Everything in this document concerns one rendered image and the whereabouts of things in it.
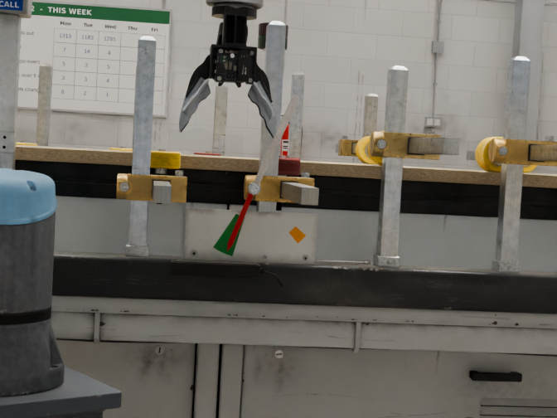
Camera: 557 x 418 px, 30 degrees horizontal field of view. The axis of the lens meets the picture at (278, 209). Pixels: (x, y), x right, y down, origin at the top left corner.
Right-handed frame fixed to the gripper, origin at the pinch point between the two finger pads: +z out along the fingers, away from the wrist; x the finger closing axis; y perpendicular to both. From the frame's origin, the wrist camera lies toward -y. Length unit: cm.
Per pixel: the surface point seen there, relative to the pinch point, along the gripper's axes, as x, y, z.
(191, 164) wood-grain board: -4, -56, 6
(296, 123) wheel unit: 29, -146, -7
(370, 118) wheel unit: 52, -146, -10
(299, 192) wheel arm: 13.7, -10.7, 8.8
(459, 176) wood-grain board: 55, -57, 5
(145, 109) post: -13.8, -36.1, -4.9
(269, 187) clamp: 11.1, -35.7, 9.0
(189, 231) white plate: -4.2, -35.5, 18.4
